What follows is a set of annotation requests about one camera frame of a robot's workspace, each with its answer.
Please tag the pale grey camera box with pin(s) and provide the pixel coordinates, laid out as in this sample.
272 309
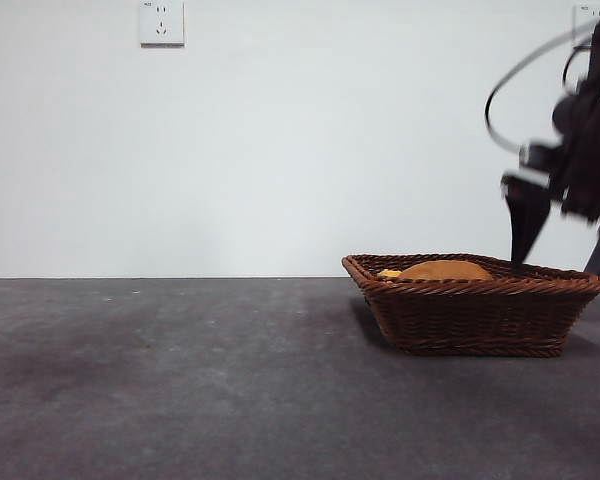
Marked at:
537 156

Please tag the brown wicker basket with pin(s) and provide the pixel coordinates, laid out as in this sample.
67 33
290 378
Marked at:
470 315

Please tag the white wall socket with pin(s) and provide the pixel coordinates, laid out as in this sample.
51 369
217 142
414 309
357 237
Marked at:
582 17
162 25

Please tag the brown potato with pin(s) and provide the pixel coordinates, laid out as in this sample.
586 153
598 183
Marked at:
445 271

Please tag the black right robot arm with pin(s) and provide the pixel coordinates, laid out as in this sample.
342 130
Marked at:
595 140

